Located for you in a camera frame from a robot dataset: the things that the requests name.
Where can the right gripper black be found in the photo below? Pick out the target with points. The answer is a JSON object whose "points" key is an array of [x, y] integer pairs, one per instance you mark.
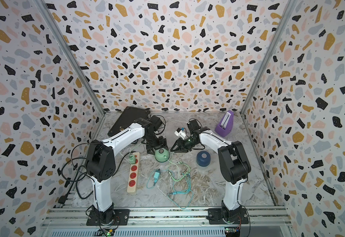
{"points": [[180, 147]]}

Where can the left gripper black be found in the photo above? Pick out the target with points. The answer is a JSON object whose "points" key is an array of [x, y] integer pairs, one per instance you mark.
{"points": [[163, 144]]}

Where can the green USB charger plug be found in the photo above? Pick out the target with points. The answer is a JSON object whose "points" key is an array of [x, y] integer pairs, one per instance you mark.
{"points": [[132, 159]]}

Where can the teal USB charger plug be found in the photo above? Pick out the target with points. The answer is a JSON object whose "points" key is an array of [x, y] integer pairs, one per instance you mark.
{"points": [[156, 175]]}

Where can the beige red power strip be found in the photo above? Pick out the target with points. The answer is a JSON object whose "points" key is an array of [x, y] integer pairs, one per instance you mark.
{"points": [[133, 175]]}

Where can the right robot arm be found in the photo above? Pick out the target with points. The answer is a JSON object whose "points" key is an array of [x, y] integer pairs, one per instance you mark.
{"points": [[233, 161]]}

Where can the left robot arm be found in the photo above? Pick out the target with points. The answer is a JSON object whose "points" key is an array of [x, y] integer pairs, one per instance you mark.
{"points": [[101, 165]]}

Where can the black hard case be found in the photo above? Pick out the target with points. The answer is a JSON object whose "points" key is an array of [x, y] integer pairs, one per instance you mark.
{"points": [[127, 117]]}

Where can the purple metronome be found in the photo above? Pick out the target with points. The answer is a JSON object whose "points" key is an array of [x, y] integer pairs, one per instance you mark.
{"points": [[225, 126]]}

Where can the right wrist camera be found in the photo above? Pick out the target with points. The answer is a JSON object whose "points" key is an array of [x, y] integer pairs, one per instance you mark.
{"points": [[181, 133]]}

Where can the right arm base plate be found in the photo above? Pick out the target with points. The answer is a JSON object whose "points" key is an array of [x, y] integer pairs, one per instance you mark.
{"points": [[217, 216]]}

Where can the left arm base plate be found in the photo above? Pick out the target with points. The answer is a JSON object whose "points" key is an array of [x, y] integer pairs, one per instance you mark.
{"points": [[116, 217]]}

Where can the aluminium front rail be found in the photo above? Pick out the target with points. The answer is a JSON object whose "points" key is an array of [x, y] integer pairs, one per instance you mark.
{"points": [[255, 221]]}

